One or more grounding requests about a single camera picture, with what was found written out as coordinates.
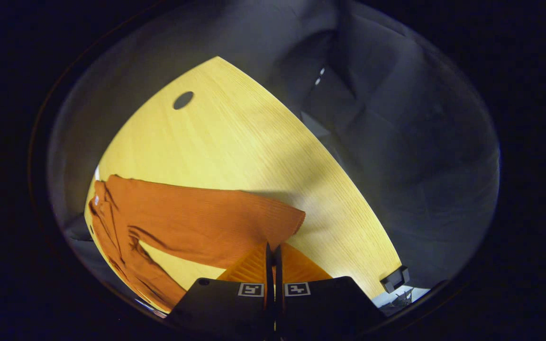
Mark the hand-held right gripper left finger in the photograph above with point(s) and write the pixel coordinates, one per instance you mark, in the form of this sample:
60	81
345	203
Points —
225	308

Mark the orange ribbed button cardigan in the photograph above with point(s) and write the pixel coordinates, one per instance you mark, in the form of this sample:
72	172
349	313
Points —
206	222

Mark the black backdrop cloth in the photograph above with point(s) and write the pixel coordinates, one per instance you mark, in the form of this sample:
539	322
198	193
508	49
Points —
420	166

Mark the black table corner clamp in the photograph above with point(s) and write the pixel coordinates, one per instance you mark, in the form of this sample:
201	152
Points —
395	279

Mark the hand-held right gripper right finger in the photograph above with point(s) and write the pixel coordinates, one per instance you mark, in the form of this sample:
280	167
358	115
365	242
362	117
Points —
325	308

